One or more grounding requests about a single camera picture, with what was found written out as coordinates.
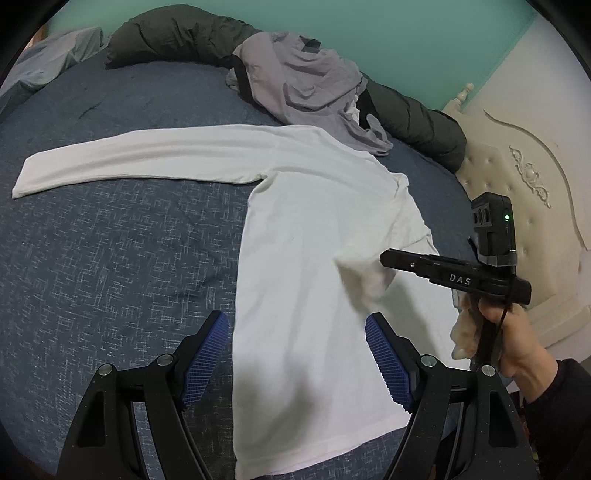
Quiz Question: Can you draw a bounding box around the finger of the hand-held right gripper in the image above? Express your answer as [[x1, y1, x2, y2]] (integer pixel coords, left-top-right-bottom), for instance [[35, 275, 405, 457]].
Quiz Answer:
[[380, 248, 451, 280]]

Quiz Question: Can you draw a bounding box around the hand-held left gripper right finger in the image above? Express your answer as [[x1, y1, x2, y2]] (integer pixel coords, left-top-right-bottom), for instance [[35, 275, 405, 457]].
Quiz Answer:
[[365, 312, 541, 480]]

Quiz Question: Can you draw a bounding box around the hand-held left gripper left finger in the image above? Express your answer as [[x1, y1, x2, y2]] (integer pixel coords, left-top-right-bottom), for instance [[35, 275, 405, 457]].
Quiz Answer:
[[56, 310, 230, 480]]

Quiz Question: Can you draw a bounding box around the white long-sleeve shirt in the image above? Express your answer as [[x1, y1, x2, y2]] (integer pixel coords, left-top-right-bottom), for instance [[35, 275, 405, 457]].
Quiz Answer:
[[11, 124, 472, 480]]

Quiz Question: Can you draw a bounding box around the person's right forearm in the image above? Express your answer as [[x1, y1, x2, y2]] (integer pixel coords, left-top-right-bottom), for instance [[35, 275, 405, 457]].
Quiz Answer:
[[522, 357, 591, 480]]

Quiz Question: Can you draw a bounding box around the person's right hand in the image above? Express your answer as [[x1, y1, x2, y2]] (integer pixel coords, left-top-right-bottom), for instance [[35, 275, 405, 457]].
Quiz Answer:
[[478, 298, 560, 404]]

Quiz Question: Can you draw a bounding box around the cream tufted headboard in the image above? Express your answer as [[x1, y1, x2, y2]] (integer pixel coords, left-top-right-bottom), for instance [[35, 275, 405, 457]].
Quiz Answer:
[[441, 83, 591, 361]]

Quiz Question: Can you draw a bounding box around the blue patterned bed sheet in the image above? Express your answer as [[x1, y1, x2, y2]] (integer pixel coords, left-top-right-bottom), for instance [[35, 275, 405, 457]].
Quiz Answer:
[[0, 58, 527, 480]]

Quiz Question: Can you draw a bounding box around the lilac grey garment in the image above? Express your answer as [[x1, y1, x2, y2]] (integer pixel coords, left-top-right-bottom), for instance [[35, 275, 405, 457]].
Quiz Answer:
[[225, 30, 394, 157]]

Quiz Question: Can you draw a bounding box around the dark grey rolled duvet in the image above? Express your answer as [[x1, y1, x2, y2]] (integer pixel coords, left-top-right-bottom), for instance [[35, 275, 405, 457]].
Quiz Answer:
[[104, 7, 467, 172]]

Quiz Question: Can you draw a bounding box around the light grey blanket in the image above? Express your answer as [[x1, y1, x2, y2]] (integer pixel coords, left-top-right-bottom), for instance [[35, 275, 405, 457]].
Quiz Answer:
[[0, 25, 105, 104]]

